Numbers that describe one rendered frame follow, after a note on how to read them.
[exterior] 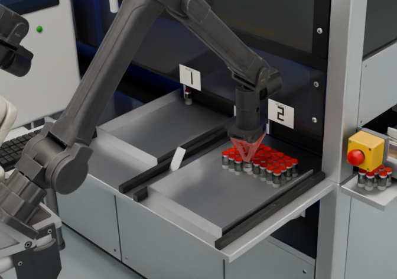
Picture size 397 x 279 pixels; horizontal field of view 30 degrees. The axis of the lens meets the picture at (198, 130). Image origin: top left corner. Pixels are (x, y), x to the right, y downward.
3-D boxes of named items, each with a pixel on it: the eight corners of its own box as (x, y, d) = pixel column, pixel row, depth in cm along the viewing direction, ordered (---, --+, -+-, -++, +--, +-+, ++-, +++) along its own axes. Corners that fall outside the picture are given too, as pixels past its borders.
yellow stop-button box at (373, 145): (362, 151, 189) (364, 126, 186) (386, 161, 185) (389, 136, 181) (345, 163, 185) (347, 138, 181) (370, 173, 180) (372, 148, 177)
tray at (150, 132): (181, 97, 237) (180, 87, 235) (241, 123, 220) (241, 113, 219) (97, 137, 216) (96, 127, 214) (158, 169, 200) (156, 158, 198)
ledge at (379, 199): (370, 170, 199) (371, 164, 198) (413, 188, 191) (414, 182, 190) (340, 191, 191) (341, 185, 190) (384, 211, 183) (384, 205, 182)
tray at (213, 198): (238, 146, 209) (238, 135, 207) (312, 181, 192) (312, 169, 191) (147, 197, 188) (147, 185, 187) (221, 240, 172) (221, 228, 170)
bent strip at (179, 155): (179, 164, 202) (178, 145, 199) (186, 168, 200) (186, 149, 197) (140, 185, 193) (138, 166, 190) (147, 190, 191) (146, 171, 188)
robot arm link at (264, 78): (231, 57, 172) (259, 71, 168) (263, 41, 179) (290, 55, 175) (227, 99, 179) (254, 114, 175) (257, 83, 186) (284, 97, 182)
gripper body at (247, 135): (269, 125, 183) (269, 98, 180) (250, 143, 176) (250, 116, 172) (246, 119, 186) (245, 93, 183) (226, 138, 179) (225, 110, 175)
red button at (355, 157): (353, 158, 184) (354, 144, 182) (367, 164, 181) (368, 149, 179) (344, 164, 181) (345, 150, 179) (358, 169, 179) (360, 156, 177)
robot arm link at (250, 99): (230, 83, 175) (249, 90, 171) (249, 73, 179) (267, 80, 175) (231, 109, 178) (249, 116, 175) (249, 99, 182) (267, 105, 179)
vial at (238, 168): (238, 169, 198) (238, 155, 195) (244, 173, 196) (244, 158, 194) (232, 173, 196) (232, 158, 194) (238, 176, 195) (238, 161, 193)
